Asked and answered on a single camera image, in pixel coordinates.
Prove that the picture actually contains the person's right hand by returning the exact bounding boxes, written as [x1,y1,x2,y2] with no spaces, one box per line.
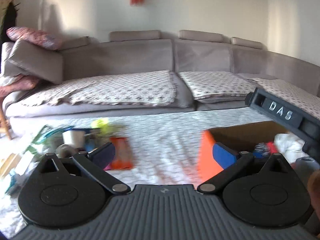
[307,170,320,217]

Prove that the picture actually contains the dark blue shaver device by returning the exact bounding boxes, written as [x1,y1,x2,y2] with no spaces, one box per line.
[84,137,97,153]

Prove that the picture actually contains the orange snack packet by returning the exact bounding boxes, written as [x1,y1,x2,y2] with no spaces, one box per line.
[110,137,133,170]

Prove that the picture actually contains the cardboard box orange flaps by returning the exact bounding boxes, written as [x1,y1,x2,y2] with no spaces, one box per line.
[197,121,289,181]

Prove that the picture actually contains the patterned chaise cover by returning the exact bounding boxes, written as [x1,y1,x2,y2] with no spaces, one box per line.
[251,78,320,120]

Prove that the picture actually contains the white cylindrical container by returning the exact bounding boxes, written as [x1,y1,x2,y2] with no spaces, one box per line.
[55,129,85,158]

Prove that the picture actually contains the yellow green plastic funnel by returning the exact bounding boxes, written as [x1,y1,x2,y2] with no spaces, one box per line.
[91,118,110,134]

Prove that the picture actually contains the green packaging card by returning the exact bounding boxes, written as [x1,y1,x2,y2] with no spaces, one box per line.
[23,125,73,155]

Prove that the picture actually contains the patterned sofa cover right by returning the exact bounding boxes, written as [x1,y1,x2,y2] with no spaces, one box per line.
[179,72,255,103]

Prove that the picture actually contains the patterned sofa cover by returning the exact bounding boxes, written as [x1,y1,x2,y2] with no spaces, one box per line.
[20,70,176,107]
[179,72,255,103]

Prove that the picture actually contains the teal tissue pack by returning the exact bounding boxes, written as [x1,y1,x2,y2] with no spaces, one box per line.
[5,166,30,195]

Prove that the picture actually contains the wooden organizer box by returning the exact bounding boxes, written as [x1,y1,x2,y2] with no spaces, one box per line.
[0,153,22,178]

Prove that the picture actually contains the patterned sofa cover left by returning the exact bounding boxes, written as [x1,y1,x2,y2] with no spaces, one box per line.
[20,70,176,107]

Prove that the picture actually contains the grey sectional sofa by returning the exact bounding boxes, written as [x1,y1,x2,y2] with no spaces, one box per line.
[1,30,319,119]

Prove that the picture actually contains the wooden stool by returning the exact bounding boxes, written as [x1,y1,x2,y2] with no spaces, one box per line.
[0,107,12,140]

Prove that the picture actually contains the pink floral pillow bottom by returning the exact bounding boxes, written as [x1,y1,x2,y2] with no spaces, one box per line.
[0,75,41,98]

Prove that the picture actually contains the pink floral pillow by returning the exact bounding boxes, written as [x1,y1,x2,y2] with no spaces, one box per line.
[7,27,62,50]
[0,75,41,98]

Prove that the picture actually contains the grey back cushion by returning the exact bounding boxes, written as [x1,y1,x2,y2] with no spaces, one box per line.
[8,39,63,84]

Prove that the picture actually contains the pink floral pillow top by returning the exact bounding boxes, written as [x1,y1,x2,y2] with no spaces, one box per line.
[7,27,62,50]

